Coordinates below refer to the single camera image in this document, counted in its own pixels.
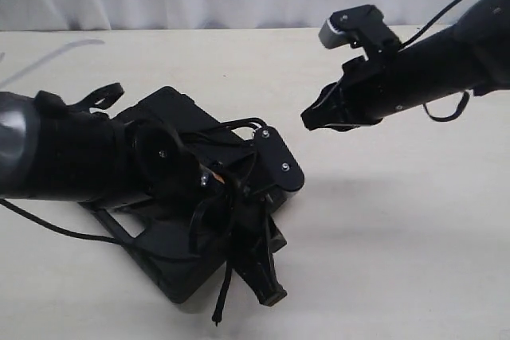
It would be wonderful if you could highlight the black plastic carrying case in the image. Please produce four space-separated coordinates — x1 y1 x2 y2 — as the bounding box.
79 85 306 304

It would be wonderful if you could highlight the thin black cable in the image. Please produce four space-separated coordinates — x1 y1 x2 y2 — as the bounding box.
398 0 510 122
0 180 256 265

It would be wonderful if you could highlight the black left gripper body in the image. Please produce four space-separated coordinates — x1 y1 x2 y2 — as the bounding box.
190 160 286 259

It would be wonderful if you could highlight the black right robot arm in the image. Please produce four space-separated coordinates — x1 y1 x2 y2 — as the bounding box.
301 0 509 131

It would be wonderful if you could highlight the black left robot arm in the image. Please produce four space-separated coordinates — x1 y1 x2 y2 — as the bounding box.
1 83 303 307

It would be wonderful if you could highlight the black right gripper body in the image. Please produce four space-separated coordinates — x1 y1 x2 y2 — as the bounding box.
334 55 398 129

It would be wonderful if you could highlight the thin black right cable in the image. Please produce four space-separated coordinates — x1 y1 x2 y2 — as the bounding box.
398 0 510 122

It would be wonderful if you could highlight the black braided rope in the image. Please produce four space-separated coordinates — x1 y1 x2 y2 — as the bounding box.
171 116 272 327

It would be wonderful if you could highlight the thin black left cable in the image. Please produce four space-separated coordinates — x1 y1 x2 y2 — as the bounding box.
0 180 256 265

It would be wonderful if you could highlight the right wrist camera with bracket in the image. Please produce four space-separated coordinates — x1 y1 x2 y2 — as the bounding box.
318 5 402 60

